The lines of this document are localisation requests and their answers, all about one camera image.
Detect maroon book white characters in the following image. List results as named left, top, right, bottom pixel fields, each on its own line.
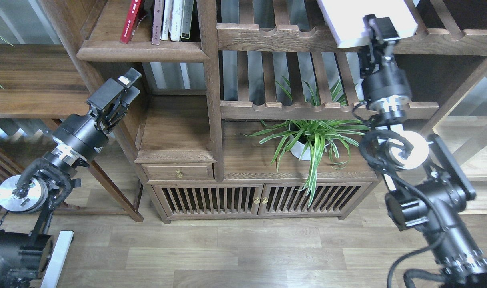
left=152, top=0, right=164, bottom=45

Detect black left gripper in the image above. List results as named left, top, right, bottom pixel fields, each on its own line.
left=52, top=68, right=142, bottom=164

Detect dark slatted wooden rack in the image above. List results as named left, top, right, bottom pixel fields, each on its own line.
left=0, top=139, right=72, bottom=222

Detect dark wooden bookshelf cabinet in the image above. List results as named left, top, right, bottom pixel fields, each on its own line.
left=39, top=0, right=487, bottom=225

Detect light wooden shelf frame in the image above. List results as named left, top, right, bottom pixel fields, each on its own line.
left=383, top=60, right=487, bottom=216

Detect white paperback book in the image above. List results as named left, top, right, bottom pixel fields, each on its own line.
left=318, top=0, right=417, bottom=48

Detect white upright book left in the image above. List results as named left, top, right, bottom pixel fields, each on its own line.
left=160, top=0, right=174, bottom=41

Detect spider plant green leaves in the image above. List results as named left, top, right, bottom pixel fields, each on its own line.
left=245, top=76, right=372, bottom=208

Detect white upright book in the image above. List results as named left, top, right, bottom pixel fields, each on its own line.
left=160, top=0, right=174, bottom=41
left=169, top=0, right=184, bottom=42

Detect white plant pot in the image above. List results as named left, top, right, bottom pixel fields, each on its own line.
left=290, top=136, right=311, bottom=161

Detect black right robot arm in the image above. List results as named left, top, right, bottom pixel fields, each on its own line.
left=359, top=14, right=487, bottom=288

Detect red hardcover book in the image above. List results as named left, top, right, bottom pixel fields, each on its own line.
left=120, top=0, right=148, bottom=44

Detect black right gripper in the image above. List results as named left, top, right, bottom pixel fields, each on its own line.
left=358, top=14, right=412, bottom=112

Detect white upright book middle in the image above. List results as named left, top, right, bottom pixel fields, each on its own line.
left=169, top=0, right=184, bottom=42

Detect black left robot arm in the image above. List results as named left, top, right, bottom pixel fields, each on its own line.
left=0, top=68, right=141, bottom=288

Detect dark spine upright book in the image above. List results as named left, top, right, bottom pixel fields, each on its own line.
left=180, top=0, right=194, bottom=42

